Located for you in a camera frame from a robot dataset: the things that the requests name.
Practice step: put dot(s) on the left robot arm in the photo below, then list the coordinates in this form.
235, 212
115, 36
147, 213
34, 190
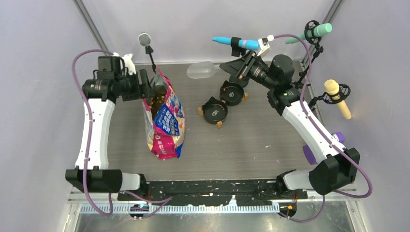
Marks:
116, 77

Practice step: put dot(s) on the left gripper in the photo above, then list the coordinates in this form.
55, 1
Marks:
143, 89

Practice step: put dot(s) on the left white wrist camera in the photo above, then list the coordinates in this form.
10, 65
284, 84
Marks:
123, 65

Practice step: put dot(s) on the black pet bowl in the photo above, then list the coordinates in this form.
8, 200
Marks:
214, 111
232, 93

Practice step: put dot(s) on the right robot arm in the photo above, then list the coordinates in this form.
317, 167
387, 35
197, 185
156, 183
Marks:
335, 165

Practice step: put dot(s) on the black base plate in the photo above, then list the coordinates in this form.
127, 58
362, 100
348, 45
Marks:
246, 192

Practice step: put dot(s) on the colourful pet food bag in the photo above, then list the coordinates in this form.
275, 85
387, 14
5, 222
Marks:
165, 122

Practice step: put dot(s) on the clear plastic scoop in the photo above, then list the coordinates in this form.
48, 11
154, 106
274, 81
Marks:
201, 70

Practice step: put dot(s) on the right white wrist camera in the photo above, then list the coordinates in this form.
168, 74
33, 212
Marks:
264, 45

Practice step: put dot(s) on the green microphone tripod stand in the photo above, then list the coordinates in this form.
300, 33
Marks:
313, 40

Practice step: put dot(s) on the yellow microphone tripod stand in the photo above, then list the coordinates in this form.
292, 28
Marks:
341, 95

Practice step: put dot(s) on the green microphone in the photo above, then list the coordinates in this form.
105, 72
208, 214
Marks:
316, 32

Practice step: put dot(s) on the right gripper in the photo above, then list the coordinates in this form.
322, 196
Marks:
236, 68

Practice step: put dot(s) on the far black pet bowl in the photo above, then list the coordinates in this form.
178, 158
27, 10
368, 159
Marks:
232, 93

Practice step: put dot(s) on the round silver microphone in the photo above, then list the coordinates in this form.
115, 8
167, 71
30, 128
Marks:
144, 39

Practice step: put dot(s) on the yellow microphone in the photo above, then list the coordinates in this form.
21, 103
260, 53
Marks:
331, 87

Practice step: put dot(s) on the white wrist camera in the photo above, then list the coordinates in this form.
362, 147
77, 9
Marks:
264, 45
123, 65

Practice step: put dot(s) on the purple metronome box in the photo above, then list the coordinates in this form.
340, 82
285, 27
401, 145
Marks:
308, 153

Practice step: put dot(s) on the near black pet bowl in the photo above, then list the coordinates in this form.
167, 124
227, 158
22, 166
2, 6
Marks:
214, 111

